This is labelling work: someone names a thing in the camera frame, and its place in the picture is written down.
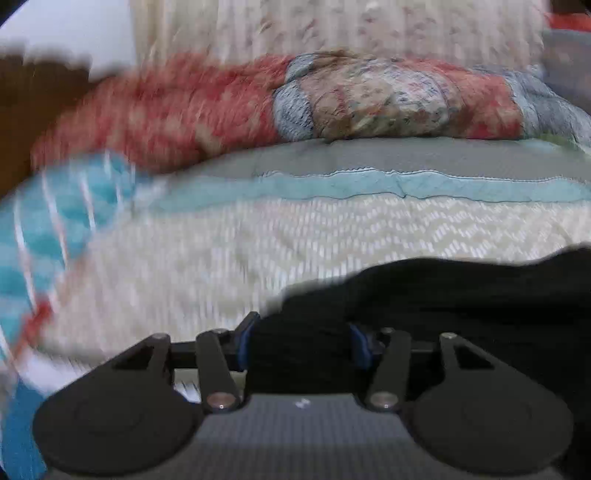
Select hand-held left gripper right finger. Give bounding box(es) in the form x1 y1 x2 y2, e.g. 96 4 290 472
348 323 496 412

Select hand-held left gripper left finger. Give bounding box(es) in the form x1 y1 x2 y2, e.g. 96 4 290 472
110 311 260 412

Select black pants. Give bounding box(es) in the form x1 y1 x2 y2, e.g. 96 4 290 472
247 247 591 480

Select zigzag patterned bedspread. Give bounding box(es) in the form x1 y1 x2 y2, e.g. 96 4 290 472
0 137 591 402

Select teal white lattice cloth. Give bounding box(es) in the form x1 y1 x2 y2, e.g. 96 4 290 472
0 154 141 324

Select red floral patchwork quilt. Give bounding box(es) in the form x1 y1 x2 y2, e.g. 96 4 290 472
30 51 591 174

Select floral leaf print curtain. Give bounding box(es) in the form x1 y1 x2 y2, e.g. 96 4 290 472
129 0 546 77

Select dark wooden headboard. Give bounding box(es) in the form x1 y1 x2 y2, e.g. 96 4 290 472
0 53 95 197

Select clear plastic storage box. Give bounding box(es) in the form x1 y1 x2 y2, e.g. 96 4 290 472
540 28 591 114

